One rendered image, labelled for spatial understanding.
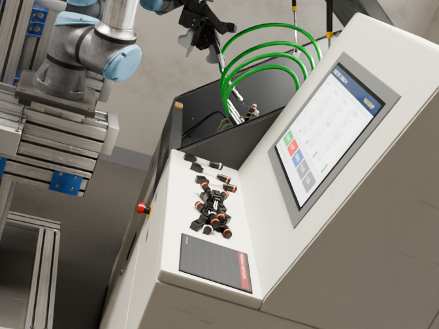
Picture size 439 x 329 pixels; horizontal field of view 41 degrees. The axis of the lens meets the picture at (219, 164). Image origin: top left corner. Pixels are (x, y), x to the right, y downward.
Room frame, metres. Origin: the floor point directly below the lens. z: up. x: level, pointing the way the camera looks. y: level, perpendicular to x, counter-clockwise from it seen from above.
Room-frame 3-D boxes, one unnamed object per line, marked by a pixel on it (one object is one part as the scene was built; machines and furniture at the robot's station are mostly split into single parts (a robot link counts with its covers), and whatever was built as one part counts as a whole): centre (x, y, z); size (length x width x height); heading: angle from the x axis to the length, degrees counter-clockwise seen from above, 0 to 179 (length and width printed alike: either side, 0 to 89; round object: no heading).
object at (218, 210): (1.35, -0.02, 1.01); 0.23 x 0.11 x 0.06; 10
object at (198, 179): (1.54, -0.01, 0.99); 0.12 x 0.02 x 0.02; 110
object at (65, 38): (1.64, 0.51, 1.20); 0.13 x 0.12 x 0.14; 70
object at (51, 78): (1.64, 0.52, 1.09); 0.15 x 0.15 x 0.10
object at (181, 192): (1.38, -0.02, 0.96); 0.70 x 0.22 x 0.03; 10
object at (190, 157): (1.67, 0.05, 0.99); 0.12 x 0.02 x 0.02; 107
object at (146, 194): (2.05, 0.21, 0.44); 0.65 x 0.02 x 0.68; 10
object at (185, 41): (1.96, 0.26, 1.25); 0.06 x 0.03 x 0.09; 100
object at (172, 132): (2.05, 0.20, 0.87); 0.62 x 0.04 x 0.16; 10
